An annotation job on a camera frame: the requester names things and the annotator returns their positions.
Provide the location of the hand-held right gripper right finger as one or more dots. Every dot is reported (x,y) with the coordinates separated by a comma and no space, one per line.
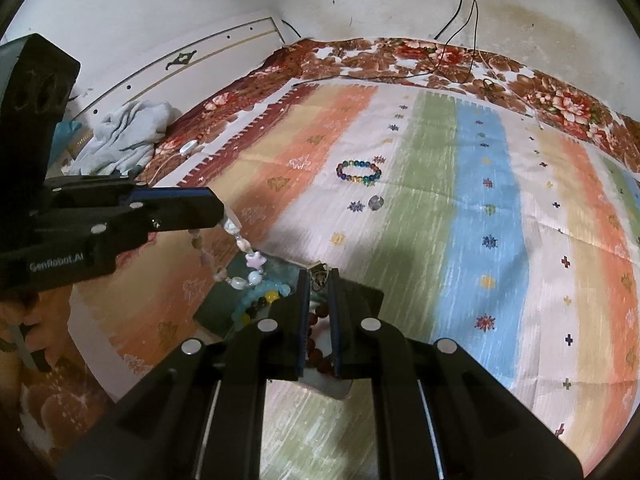
(336,330)

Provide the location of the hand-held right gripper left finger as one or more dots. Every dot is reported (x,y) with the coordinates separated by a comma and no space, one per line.
(301,330)

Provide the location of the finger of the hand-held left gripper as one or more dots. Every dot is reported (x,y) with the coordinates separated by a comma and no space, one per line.
(190,210)
(90,185)

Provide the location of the small metal pendant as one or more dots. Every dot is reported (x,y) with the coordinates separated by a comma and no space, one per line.
(318,277)

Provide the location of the silver metal tin box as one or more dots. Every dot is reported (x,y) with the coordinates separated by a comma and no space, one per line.
(220,310)

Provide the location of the teal and yellow box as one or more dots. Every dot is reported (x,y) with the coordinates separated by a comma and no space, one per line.
(72,142)

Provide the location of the grey crumpled cloth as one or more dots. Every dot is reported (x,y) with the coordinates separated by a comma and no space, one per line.
(125,130)

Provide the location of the white bed headboard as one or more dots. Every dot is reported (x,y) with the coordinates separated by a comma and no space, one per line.
(150,80)

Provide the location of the small round silver charm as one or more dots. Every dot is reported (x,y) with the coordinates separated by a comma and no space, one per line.
(375,203)

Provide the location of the striped pastel blanket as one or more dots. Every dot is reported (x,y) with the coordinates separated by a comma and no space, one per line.
(450,210)

